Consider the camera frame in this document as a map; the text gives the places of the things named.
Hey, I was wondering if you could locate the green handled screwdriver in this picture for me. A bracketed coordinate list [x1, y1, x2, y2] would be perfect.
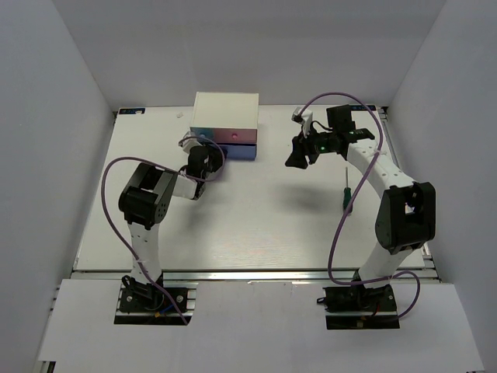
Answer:
[342, 168, 353, 212]

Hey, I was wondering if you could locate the purple-blue wide drawer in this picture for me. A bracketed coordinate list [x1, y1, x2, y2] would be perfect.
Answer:
[220, 144, 257, 161]

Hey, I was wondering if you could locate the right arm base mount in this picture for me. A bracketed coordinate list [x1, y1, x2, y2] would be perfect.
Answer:
[316, 285, 400, 330]

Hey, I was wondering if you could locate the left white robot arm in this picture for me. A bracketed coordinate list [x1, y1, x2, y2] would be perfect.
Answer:
[118, 145, 227, 310]

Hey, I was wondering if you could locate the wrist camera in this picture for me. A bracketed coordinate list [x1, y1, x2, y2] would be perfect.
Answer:
[178, 131, 201, 154]
[291, 106, 313, 138]

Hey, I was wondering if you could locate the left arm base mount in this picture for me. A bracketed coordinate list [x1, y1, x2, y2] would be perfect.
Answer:
[113, 275, 196, 326]

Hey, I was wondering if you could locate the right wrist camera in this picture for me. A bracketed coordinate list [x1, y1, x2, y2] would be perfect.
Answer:
[291, 106, 313, 138]

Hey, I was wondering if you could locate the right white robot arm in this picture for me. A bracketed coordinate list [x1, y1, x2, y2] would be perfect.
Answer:
[285, 105, 436, 310]

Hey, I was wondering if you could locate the blue label sticker left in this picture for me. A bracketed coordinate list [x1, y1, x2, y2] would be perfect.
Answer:
[118, 108, 145, 115]

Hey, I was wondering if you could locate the pink drawer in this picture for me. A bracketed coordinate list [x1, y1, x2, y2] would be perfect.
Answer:
[214, 128, 257, 144]

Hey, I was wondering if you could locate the white drawer cabinet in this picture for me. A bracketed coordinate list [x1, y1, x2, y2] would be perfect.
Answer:
[191, 92, 259, 129]

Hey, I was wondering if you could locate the light blue small drawer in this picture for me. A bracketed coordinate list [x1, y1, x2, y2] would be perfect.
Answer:
[190, 127, 215, 141]

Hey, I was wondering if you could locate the blue label sticker right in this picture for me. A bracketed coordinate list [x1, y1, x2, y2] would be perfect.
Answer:
[350, 105, 377, 112]

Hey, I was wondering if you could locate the blue label sticker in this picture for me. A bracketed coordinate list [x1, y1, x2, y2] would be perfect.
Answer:
[350, 105, 377, 112]
[118, 108, 145, 115]

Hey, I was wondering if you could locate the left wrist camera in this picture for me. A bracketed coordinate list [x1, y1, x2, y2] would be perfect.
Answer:
[178, 131, 201, 154]

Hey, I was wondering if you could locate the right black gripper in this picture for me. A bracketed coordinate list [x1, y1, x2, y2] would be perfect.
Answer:
[285, 124, 337, 169]

